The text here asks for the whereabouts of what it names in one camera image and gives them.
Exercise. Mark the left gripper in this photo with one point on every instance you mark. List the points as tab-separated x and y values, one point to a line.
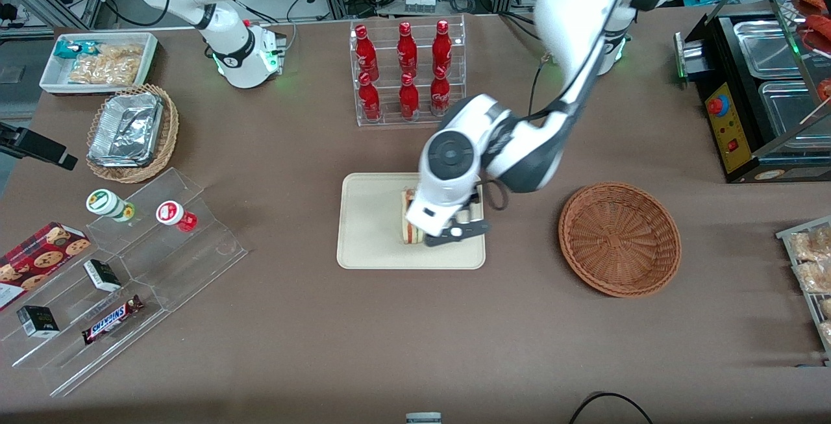
472	206

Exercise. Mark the layered sandwich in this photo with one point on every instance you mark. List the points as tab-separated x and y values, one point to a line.
410	232

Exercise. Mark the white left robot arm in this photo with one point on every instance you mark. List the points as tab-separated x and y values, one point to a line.
584	15

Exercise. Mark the beige rectangular plastic tray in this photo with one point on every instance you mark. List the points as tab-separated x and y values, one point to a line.
370	229

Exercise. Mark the round brown wicker basket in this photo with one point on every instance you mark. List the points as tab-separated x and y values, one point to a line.
617	239

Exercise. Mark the light wicker basket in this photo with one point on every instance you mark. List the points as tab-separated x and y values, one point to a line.
169	132

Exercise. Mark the white snack tray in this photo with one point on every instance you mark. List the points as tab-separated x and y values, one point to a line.
52	80

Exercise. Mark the red cola bottle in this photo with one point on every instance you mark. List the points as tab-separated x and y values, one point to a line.
407	47
365	50
443	47
369	99
409	99
440	94

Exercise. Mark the clear acrylic bottle rack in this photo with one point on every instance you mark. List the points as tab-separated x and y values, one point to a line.
389	21

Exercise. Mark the small grey device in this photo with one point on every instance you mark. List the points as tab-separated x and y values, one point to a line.
423	418

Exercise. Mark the red-lid yogurt cup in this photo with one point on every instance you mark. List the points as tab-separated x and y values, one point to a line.
172	213

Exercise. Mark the clear acrylic stepped display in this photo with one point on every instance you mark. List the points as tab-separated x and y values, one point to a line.
169	281

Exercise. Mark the black food warmer machine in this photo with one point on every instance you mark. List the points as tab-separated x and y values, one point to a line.
730	125

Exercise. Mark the stack of foil containers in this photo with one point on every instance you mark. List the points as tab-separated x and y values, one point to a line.
126	128

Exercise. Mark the green-lid yogurt cup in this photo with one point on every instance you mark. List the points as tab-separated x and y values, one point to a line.
107	203

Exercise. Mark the small black box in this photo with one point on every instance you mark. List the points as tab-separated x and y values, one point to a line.
102	274
37	321

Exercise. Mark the snickers chocolate bar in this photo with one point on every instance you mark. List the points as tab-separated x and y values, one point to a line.
110	320

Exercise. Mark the clear bag of crackers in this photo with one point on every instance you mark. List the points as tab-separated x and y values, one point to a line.
107	65

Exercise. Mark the steel food pan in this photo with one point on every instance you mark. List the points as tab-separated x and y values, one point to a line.
789	115
766	47

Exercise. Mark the wrapped pastry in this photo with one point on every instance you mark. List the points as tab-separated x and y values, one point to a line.
815	276
811	245

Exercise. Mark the teal snack packet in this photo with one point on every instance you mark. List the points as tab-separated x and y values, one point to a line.
71	49

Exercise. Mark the red cookie box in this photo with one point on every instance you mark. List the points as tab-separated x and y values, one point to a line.
39	261

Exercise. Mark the black clamp mount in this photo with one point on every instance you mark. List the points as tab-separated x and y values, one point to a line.
32	145

